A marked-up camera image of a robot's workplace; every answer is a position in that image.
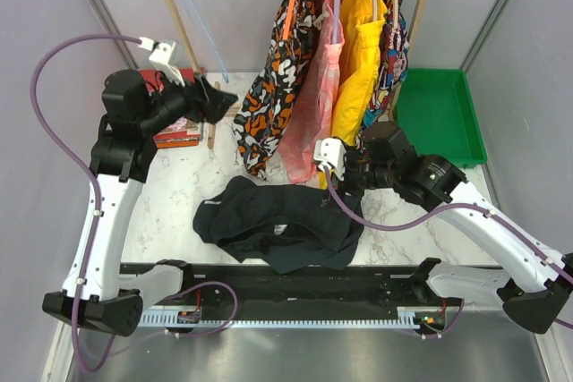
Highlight large red book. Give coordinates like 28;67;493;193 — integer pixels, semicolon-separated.
139;69;204;149

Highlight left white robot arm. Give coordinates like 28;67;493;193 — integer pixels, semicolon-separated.
42;69;238;337

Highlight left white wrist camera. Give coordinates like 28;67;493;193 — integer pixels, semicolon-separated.
139;37;185;87

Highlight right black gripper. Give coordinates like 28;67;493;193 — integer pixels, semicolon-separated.
321;146;397;216

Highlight camouflage orange black shorts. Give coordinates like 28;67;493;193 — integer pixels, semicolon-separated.
232;0;319;180

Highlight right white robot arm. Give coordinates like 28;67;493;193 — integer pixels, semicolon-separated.
315;122;572;335

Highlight yellow shorts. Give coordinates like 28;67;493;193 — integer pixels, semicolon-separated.
320;0;389;189

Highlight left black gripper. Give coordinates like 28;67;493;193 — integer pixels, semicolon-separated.
139;65;238;136

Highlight orange thin book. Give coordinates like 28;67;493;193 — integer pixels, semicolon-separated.
155;139;200;149

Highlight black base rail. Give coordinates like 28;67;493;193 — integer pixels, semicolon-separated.
118;260;466;321

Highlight comic print shorts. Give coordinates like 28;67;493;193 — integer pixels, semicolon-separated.
358;0;409;136

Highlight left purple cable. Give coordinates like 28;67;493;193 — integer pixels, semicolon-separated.
30;34;144;373

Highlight green plastic tray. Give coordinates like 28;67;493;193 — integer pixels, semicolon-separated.
395;68;487;168

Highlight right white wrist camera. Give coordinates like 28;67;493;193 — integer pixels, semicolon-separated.
312;138;346;178

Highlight pink patterned shorts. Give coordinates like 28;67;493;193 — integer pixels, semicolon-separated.
278;0;345;183

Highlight purple cable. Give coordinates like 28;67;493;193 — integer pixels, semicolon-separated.
30;34;144;373
324;166;573;329

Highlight wooden clothes rack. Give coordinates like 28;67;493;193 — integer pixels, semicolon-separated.
164;0;427;150

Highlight blue wire hanger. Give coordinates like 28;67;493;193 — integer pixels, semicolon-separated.
182;0;229;83

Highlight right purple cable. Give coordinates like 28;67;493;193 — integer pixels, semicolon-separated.
324;166;573;329

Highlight pink illustrated book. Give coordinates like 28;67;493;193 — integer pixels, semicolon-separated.
164;117;201;134

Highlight dark navy shorts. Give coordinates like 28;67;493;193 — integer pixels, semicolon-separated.
192;176;364;275

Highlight grey slotted cable duct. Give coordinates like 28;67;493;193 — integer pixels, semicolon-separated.
138;307;440;330

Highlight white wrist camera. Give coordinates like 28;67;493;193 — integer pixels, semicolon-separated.
139;37;185;87
312;138;346;178

